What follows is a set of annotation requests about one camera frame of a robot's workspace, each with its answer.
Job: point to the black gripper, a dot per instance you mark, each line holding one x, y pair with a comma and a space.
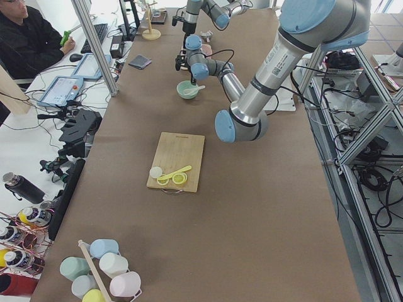
192, 76
188, 27

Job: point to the white ceramic spoon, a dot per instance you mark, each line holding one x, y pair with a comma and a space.
189, 91

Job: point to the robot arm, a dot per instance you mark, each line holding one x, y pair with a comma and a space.
219, 15
304, 26

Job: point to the mint green bowl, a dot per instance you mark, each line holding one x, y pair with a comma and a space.
184, 85

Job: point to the pink bowl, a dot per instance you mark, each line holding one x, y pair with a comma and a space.
206, 50

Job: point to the wooden cup rack stand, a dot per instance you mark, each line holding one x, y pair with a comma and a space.
150, 33

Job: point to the grey and purple cloths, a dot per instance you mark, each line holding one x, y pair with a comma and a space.
140, 62

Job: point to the wooden cutting board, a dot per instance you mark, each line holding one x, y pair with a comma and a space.
174, 152

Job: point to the upper blue teach pendant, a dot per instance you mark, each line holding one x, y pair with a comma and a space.
87, 68

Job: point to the blue teach pendant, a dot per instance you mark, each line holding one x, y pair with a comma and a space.
87, 68
61, 90

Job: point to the black computer mouse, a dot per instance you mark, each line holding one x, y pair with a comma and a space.
75, 57

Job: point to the lower lemon slice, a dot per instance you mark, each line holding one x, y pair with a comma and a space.
162, 181

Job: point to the lower blue teach pendant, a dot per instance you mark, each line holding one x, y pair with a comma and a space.
61, 90

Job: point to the seated person in black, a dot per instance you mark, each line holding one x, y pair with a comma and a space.
29, 43

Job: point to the black water bottle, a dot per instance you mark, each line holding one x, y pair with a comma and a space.
22, 188

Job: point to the rack of pastel cups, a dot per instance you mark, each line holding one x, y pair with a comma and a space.
102, 273

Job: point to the bottles on side table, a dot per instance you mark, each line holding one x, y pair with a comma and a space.
25, 241

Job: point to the aluminium frame post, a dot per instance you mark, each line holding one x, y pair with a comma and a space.
82, 12

